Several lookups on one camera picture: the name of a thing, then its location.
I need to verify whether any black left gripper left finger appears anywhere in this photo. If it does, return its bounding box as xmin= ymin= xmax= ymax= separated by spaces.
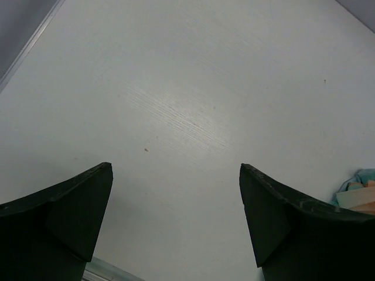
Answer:
xmin=1 ymin=162 xmax=113 ymax=280

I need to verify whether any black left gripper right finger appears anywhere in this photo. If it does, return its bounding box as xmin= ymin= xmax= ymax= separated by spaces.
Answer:
xmin=239 ymin=164 xmax=374 ymax=280

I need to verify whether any orange and teal jacket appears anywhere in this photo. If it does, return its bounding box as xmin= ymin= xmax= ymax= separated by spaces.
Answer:
xmin=330 ymin=169 xmax=374 ymax=215

